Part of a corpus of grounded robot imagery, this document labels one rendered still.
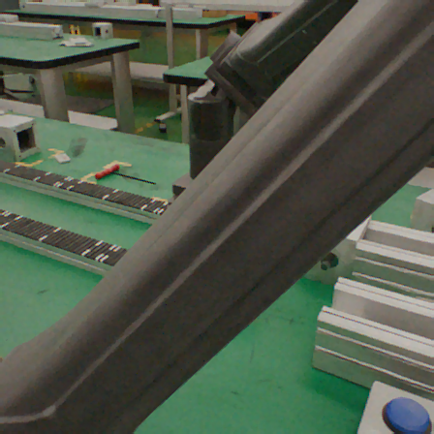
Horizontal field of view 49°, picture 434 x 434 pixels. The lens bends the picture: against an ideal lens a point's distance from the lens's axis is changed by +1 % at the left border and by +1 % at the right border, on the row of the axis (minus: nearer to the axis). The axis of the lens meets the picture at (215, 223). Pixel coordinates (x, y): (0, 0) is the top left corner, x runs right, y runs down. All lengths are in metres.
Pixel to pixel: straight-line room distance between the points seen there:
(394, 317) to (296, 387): 0.16
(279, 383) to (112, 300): 0.48
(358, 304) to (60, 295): 0.46
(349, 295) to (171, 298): 0.51
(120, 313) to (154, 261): 0.02
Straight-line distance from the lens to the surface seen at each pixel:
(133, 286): 0.17
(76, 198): 1.10
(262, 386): 0.63
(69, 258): 0.88
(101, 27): 3.59
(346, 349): 0.62
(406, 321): 0.67
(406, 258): 0.76
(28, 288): 0.84
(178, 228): 0.16
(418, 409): 0.55
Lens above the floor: 1.25
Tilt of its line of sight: 29 degrees down
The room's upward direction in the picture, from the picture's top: straight up
